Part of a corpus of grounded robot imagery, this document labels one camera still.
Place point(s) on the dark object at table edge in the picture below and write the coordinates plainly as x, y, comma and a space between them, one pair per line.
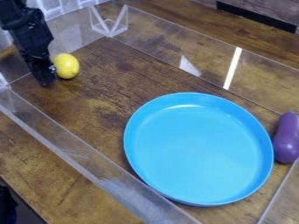
7, 206

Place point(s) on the yellow lemon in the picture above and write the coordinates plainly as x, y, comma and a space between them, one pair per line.
67, 65

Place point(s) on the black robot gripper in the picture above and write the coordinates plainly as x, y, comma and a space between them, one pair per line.
32, 36

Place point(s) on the blue round tray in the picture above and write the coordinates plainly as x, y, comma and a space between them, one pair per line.
199, 149

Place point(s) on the purple toy eggplant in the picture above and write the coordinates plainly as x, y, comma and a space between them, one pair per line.
286, 139

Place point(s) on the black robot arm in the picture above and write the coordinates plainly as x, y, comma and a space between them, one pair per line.
16, 4

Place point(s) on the black baseboard strip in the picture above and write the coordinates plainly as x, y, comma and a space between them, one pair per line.
256, 17

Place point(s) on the clear acrylic enclosure wall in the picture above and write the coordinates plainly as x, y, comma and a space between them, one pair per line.
141, 48

